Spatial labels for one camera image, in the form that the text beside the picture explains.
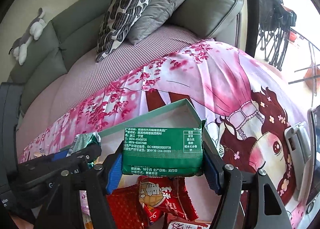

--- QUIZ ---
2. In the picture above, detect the black white patterned pillow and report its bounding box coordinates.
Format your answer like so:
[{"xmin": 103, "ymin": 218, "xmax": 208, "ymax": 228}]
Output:
[{"xmin": 95, "ymin": 0, "xmax": 151, "ymax": 63}]

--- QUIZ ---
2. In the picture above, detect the grey pillow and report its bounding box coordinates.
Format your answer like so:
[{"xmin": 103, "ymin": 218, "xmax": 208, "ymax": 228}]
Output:
[{"xmin": 126, "ymin": 0, "xmax": 185, "ymax": 45}]

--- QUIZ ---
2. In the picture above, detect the grey white plush toy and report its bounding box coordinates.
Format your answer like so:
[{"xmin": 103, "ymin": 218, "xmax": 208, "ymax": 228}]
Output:
[{"xmin": 9, "ymin": 7, "xmax": 46, "ymax": 65}]

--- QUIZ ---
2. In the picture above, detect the red white milk candy packet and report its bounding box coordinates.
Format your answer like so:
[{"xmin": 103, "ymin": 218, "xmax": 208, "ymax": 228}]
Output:
[{"xmin": 168, "ymin": 221, "xmax": 210, "ymax": 229}]

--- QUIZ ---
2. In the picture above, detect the green silver foil packet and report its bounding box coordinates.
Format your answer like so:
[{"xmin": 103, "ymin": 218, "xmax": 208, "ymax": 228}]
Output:
[{"xmin": 66, "ymin": 131, "xmax": 101, "ymax": 157}]

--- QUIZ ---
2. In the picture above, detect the green snack packet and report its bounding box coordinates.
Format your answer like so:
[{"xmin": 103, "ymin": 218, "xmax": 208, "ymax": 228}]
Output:
[{"xmin": 122, "ymin": 127, "xmax": 203, "ymax": 177}]

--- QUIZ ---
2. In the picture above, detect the teal-rimmed white tray box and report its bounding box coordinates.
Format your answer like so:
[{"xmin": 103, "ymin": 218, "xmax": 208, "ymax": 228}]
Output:
[{"xmin": 99, "ymin": 99, "xmax": 210, "ymax": 220}]

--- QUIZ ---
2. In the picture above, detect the grey-green sofa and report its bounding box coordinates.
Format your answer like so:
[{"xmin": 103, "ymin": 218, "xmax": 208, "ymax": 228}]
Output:
[{"xmin": 9, "ymin": 0, "xmax": 244, "ymax": 113}]

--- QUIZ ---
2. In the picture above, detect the silver phone holder stand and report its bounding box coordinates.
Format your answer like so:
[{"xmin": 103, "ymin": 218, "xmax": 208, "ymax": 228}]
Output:
[{"xmin": 284, "ymin": 122, "xmax": 311, "ymax": 202}]

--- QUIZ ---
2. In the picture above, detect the red waffle snack packet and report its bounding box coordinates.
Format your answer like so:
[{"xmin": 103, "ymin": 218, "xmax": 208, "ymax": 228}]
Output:
[{"xmin": 138, "ymin": 176, "xmax": 199, "ymax": 225}]

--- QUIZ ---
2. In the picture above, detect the red foil snack packet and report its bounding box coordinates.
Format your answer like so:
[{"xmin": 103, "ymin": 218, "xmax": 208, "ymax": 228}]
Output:
[{"xmin": 106, "ymin": 185, "xmax": 149, "ymax": 229}]

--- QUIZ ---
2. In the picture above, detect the pink textured sofa cover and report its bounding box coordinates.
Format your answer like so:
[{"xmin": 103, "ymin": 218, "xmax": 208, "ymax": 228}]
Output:
[{"xmin": 16, "ymin": 25, "xmax": 200, "ymax": 162}]

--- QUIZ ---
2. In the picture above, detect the white orange snack packet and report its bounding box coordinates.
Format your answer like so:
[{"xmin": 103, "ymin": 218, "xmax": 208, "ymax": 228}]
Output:
[{"xmin": 79, "ymin": 191, "xmax": 93, "ymax": 229}]

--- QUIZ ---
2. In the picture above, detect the pink cherry blossom anime cloth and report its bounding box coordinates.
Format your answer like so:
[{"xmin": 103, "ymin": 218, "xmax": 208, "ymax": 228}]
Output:
[{"xmin": 26, "ymin": 39, "xmax": 306, "ymax": 228}]

